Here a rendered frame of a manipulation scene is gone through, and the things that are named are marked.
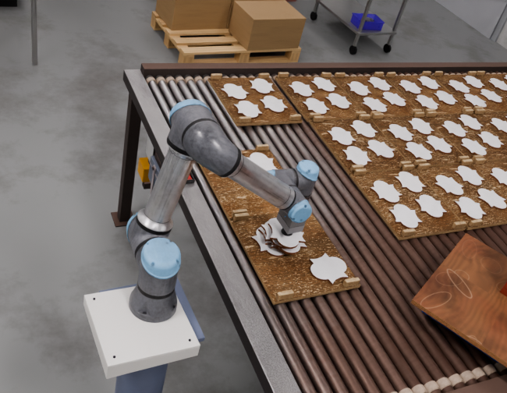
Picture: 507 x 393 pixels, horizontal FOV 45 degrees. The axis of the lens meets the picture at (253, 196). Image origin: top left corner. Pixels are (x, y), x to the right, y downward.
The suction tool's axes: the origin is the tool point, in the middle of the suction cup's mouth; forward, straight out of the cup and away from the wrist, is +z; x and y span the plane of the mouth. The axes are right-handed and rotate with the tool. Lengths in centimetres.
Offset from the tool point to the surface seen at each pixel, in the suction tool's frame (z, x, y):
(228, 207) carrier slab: 6.0, 10.5, 24.5
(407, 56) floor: 99, -339, 289
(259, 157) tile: 5, -16, 50
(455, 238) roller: 8, -77, -14
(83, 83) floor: 100, -3, 272
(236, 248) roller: 7.7, 16.2, 4.8
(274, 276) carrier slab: 6.0, 9.9, -12.6
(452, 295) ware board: -5, -40, -45
